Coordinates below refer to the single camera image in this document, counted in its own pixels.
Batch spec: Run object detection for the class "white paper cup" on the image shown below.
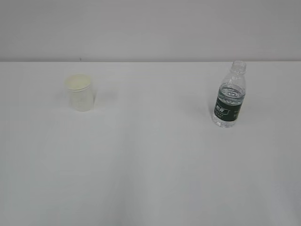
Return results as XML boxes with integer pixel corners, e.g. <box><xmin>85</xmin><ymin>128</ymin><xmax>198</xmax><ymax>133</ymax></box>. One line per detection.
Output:
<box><xmin>65</xmin><ymin>74</ymin><xmax>94</xmax><ymax>112</ymax></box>

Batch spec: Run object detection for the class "clear green-label water bottle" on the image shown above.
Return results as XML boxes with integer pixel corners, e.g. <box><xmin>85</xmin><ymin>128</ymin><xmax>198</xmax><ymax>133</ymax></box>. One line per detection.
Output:
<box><xmin>212</xmin><ymin>61</ymin><xmax>246</xmax><ymax>128</ymax></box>

